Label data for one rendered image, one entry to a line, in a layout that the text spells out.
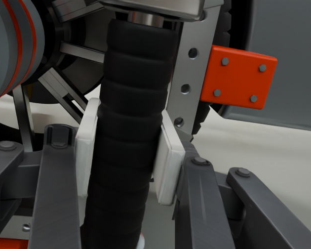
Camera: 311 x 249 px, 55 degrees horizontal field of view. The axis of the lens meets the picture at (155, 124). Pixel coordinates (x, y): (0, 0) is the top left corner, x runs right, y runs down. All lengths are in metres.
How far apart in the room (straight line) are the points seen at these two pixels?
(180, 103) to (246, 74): 0.09
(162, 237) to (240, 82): 1.14
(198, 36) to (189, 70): 0.04
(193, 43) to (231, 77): 0.07
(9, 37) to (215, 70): 0.23
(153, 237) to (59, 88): 1.06
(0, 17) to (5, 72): 0.04
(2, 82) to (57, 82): 0.20
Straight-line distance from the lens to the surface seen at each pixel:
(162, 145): 0.15
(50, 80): 0.49
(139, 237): 0.20
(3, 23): 0.28
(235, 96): 0.40
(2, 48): 0.28
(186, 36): 0.37
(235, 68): 0.39
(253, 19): 0.61
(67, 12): 0.47
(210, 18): 0.38
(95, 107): 0.17
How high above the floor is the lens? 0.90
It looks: 18 degrees down
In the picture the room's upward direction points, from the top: 11 degrees clockwise
